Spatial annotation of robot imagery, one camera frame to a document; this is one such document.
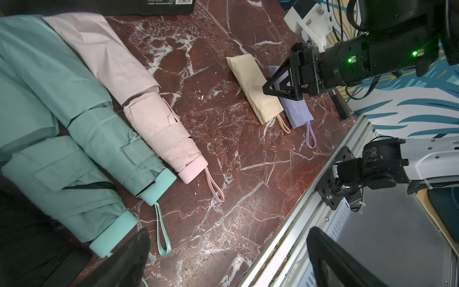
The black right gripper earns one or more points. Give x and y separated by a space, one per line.
308 71

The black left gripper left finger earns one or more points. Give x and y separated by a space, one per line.
124 268

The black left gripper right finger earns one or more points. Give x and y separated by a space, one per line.
335 267

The lavender sleeved umbrella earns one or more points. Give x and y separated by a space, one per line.
297 112

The beige sleeved umbrella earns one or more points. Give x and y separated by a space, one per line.
251 81

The mint sleeved umbrella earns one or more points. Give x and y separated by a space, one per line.
62 181
114 146

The pink sleeved umbrella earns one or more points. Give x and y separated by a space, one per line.
160 127

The mint umbrella sleeve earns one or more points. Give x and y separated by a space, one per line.
25 120
41 58

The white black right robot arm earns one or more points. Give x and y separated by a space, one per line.
393 36

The yellow black toolbox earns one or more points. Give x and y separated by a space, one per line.
103 7

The black handled screwdriver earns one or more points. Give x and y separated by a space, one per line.
340 105

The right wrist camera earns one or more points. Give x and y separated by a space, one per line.
312 20

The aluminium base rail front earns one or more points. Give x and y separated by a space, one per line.
401 238

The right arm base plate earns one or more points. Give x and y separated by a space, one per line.
333 191

